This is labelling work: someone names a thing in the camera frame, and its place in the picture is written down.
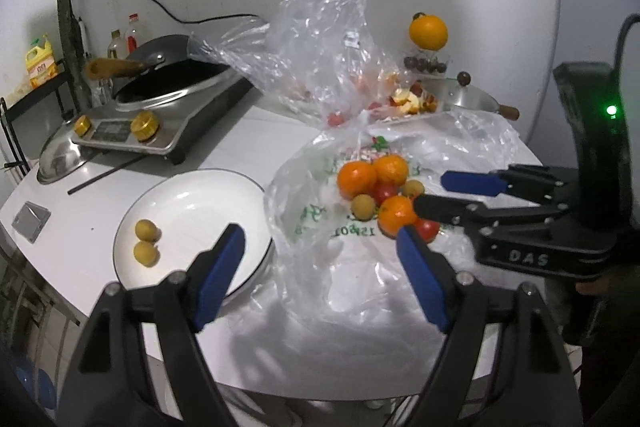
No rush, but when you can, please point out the red tomato front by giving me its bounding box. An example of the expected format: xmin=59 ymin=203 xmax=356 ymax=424
xmin=413 ymin=218 xmax=440 ymax=244

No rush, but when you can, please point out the red tomato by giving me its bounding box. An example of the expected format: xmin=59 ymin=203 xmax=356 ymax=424
xmin=372 ymin=182 xmax=399 ymax=207
xmin=413 ymin=218 xmax=440 ymax=244

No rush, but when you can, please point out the green longan back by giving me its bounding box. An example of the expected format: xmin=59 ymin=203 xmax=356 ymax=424
xmin=400 ymin=179 xmax=425 ymax=199

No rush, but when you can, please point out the green longan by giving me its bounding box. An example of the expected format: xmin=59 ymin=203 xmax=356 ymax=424
xmin=400 ymin=179 xmax=425 ymax=199
xmin=134 ymin=219 xmax=160 ymax=243
xmin=350 ymin=194 xmax=376 ymax=221
xmin=134 ymin=241 xmax=160 ymax=268

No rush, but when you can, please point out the orange mandarin front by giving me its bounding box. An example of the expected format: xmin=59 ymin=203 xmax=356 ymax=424
xmin=378 ymin=195 xmax=418 ymax=239

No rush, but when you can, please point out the orange mandarin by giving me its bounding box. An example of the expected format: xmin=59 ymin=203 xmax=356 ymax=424
xmin=378 ymin=195 xmax=418 ymax=239
xmin=336 ymin=160 xmax=378 ymax=200
xmin=373 ymin=154 xmax=409 ymax=187

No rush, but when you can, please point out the red tomato back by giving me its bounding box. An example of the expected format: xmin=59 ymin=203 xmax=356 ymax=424
xmin=372 ymin=182 xmax=399 ymax=207

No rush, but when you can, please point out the orange mandarin back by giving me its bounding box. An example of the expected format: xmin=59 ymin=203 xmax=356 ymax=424
xmin=373 ymin=154 xmax=409 ymax=187

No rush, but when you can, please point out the green longan front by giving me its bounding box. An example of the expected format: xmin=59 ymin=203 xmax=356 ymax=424
xmin=134 ymin=241 xmax=160 ymax=268

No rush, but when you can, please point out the steel pot lid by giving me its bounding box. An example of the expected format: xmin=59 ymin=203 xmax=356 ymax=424
xmin=420 ymin=72 xmax=520 ymax=121

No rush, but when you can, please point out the plate of fruit peels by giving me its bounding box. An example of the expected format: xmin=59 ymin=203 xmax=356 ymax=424
xmin=368 ymin=80 xmax=440 ymax=119

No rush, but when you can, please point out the printed plastic bag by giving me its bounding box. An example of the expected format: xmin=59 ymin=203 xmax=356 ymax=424
xmin=265 ymin=109 xmax=533 ymax=326

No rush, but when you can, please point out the grey phone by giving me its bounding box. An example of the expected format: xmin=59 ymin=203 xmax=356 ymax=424
xmin=12 ymin=202 xmax=51 ymax=244

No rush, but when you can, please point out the orange on glass stand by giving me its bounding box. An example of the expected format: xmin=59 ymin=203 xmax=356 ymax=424
xmin=408 ymin=13 xmax=449 ymax=51

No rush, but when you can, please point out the white round plate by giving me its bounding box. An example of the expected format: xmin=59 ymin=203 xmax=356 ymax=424
xmin=113 ymin=169 xmax=273 ymax=301

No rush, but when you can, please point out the black chopstick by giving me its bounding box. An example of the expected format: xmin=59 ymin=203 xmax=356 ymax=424
xmin=67 ymin=155 xmax=146 ymax=196

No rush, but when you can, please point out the clear plastic bag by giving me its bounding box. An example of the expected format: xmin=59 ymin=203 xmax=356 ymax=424
xmin=188 ymin=0 xmax=405 ymax=128

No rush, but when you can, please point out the steel induction cooker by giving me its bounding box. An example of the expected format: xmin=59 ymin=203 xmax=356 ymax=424
xmin=73 ymin=61 xmax=252 ymax=165

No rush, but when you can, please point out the yellow detergent bottle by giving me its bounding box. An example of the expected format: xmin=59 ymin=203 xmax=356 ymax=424
xmin=25 ymin=34 xmax=58 ymax=89

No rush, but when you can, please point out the oil bottle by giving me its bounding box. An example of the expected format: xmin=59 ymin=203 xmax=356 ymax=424
xmin=106 ymin=29 xmax=128 ymax=60

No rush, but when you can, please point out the red capped bottle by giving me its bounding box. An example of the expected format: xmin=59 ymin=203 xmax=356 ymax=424
xmin=125 ymin=13 xmax=142 ymax=54

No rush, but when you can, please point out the black wok wooden handle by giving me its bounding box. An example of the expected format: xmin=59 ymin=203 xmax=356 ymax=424
xmin=84 ymin=35 xmax=229 ymax=104

